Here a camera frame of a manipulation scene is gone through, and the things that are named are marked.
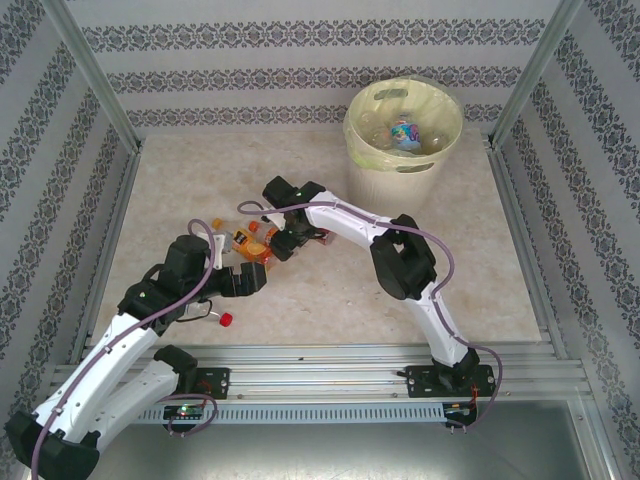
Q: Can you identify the red capped water bottle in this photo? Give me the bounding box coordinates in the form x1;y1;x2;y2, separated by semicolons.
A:
177;299;235;328

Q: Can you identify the blue capped water bottle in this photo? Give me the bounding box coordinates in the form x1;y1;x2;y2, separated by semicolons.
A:
387;117;424;154

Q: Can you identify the pale yellow bin liner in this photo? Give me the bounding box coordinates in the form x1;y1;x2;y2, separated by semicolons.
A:
343;73;465;174

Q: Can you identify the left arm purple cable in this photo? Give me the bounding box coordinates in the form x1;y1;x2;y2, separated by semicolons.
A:
28;218;221;480

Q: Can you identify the slotted grey cable duct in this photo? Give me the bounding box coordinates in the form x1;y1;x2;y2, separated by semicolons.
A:
134;402;447;424

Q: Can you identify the aluminium side rail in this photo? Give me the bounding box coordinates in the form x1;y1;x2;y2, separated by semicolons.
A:
487;142;571;361
69;149;144;364

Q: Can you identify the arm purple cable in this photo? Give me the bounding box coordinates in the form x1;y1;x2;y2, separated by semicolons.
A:
235;199;504;435
28;218;221;480

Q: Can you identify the aluminium frame post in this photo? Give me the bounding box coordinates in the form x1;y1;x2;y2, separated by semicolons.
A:
574;397;626;480
39;0;144;154
489;0;586;149

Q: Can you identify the grey metal sheet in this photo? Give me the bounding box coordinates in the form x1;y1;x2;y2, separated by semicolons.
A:
94;422;614;480

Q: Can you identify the cream plastic bin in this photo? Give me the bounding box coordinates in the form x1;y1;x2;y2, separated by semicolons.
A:
343;77;465;221

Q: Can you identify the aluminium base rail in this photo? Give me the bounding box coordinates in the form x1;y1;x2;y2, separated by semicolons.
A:
54;343;589;401

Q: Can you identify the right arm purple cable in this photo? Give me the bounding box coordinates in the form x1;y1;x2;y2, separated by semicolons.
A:
235;199;504;435

